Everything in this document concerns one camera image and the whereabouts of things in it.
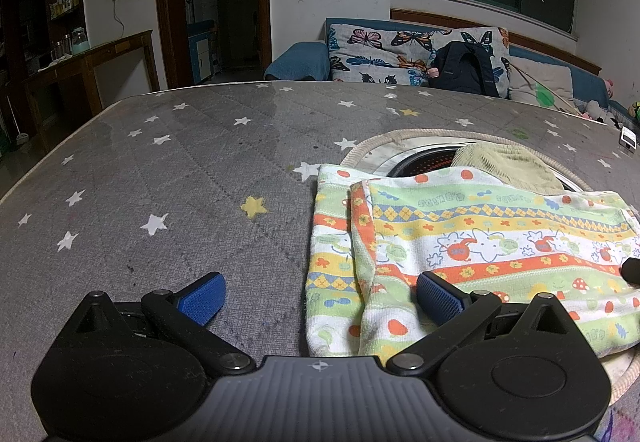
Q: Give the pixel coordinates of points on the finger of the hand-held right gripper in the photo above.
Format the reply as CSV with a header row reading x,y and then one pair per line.
x,y
633,269

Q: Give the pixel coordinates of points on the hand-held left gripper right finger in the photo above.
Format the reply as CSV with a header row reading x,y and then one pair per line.
x,y
440,296

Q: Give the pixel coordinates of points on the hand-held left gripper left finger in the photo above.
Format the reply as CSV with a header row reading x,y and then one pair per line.
x,y
202,297

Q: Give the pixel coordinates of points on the colourful patterned towel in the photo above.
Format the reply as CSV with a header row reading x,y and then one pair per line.
x,y
475,232

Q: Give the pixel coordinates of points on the grey star print mattress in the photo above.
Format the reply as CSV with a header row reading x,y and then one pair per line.
x,y
175,197

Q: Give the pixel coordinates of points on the dark metal basin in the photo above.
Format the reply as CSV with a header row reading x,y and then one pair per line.
x,y
425,164

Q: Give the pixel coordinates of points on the small white device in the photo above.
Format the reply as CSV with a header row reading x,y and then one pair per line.
x,y
628,137

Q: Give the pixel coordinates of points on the white plush toy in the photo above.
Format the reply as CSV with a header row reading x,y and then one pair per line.
x,y
595,109

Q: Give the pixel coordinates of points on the pink plush toy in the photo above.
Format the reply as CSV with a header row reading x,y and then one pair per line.
x,y
610,87

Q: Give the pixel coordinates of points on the beige pillow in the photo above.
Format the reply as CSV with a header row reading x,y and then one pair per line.
x,y
552,79

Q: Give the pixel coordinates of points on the black backpack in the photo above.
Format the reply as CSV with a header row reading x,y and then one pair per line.
x,y
462,69

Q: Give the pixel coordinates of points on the broom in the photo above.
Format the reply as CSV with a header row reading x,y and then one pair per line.
x,y
20,134

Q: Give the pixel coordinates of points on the blue cabinet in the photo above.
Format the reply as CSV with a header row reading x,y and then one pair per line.
x,y
200,52

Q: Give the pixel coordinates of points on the butterfly print cushion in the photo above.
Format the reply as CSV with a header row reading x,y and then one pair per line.
x,y
370,52

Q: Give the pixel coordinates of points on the blue sofa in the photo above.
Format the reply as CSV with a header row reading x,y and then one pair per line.
x,y
300,59

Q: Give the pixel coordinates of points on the wooden desk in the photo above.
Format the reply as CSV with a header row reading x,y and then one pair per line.
x,y
100,54

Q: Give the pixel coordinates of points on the glass jar with lid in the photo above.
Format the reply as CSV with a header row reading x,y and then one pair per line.
x,y
80,42

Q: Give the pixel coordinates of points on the wooden door frame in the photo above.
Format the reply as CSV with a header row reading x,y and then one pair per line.
x,y
165,7

